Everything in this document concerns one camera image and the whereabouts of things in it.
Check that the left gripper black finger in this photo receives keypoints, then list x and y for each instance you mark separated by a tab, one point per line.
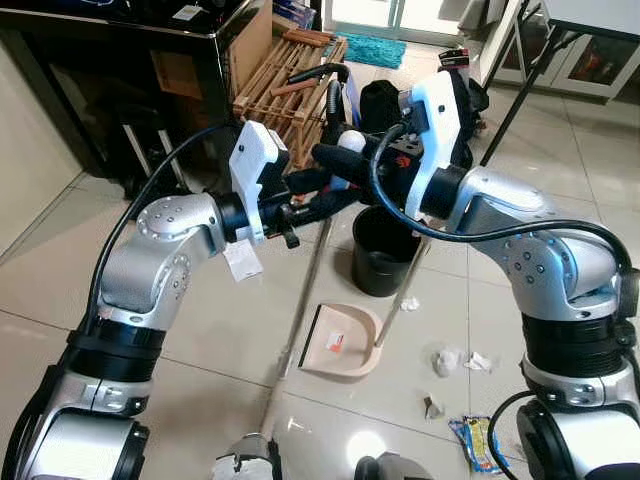
330	203
315	180

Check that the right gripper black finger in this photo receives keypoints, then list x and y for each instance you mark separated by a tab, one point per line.
345	165

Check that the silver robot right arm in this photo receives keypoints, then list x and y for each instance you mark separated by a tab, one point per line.
560	270

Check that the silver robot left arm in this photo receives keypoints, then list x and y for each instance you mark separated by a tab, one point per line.
150	270

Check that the teal floor mat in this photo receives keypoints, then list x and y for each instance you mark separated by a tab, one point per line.
370	50

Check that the black fabric bag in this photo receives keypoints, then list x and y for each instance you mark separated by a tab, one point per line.
378	105

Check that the white plastic packet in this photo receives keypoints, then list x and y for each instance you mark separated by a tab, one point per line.
243	260

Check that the black plastic bucket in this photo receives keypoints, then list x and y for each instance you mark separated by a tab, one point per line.
380	260

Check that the wooden slatted rack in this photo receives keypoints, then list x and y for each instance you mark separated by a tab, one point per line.
290	90

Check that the black and red vacuum cleaner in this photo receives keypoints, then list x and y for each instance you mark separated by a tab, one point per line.
320	70

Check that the small black and red box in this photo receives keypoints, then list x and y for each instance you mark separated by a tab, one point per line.
455	58

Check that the black metal pole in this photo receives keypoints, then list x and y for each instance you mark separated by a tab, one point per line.
510	100

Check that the small white paper scrap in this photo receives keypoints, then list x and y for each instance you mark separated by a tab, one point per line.
410	302

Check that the brown cardboard sheet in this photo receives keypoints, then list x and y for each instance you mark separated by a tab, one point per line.
252	45

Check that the crumpled white paper ball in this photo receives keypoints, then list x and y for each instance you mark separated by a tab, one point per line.
445	360

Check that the flat white paper scrap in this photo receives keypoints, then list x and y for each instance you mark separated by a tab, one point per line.
478	362

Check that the glossy black cabinet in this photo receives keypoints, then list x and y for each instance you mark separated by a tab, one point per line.
100	90

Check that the white cabinet with glass doors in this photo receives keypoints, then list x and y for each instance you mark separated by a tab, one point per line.
600	60

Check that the grey brown paper scrap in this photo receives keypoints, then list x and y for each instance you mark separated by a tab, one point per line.
432	407

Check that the grey table top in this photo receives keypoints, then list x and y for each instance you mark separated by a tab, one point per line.
595	12

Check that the grey taped robot left leg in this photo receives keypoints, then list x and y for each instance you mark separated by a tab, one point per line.
245	460

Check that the grey taped robot leg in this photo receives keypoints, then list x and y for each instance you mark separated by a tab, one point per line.
245	460
390	468

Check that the grey taped robot right leg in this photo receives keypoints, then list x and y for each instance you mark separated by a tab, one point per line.
390	468

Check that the colourful snack wrapper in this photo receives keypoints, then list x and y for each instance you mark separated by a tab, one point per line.
478	445

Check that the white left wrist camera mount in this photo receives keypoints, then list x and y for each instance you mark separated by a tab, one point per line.
255	155

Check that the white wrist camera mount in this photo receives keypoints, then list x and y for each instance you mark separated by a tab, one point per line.
435	110
255	155

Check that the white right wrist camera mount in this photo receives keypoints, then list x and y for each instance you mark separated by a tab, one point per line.
435	110

